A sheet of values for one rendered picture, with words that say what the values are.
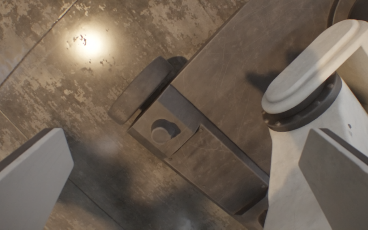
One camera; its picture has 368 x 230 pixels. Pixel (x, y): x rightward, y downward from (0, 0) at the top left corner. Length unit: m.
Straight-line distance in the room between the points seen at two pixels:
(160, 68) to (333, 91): 0.33
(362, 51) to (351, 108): 0.08
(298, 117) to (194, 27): 0.40
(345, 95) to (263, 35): 0.21
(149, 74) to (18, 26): 0.48
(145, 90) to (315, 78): 0.31
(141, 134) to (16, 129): 0.54
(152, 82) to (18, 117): 0.55
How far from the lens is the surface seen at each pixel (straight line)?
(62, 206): 0.97
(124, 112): 0.47
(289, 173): 0.30
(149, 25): 0.64
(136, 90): 0.45
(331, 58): 0.37
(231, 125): 0.50
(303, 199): 0.24
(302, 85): 0.35
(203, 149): 0.49
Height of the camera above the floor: 0.63
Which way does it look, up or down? 73 degrees down
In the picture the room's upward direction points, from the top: 178 degrees counter-clockwise
